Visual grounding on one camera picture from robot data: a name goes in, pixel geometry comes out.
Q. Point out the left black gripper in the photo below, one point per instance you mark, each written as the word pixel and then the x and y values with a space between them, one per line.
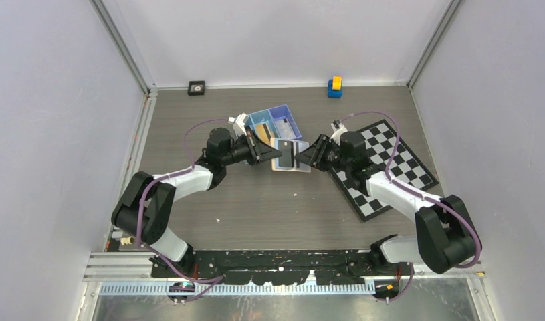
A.
pixel 258 150

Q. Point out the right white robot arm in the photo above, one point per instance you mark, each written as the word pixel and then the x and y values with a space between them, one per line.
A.
pixel 445 236

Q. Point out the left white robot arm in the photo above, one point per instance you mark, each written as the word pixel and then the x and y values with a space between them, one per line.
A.
pixel 144 208

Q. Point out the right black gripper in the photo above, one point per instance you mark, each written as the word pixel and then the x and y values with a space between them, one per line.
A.
pixel 323 145

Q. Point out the beige leather card holder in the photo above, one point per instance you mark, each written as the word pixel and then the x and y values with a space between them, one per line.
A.
pixel 299 166

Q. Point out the small black square box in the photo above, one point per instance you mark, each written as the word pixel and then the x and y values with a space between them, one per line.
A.
pixel 196 88

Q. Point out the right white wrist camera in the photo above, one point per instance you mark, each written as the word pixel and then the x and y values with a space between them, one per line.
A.
pixel 338 130

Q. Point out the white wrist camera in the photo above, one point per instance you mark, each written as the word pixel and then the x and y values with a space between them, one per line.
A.
pixel 239 124
pixel 338 130

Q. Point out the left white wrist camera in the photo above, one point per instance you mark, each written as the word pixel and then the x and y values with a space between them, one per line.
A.
pixel 239 124

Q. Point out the clear item in tray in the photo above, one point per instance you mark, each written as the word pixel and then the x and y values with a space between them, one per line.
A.
pixel 284 128

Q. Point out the blue and yellow toy block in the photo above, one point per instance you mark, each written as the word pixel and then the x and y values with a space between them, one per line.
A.
pixel 335 87

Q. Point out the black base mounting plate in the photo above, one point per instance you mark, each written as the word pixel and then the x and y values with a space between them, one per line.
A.
pixel 281 267

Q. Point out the blue three-compartment organizer tray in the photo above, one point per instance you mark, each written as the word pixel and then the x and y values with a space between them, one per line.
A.
pixel 269 115

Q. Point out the small beige spool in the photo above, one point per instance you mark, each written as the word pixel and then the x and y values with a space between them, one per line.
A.
pixel 126 241

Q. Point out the orange item in tray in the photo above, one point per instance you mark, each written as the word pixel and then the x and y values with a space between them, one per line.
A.
pixel 264 132

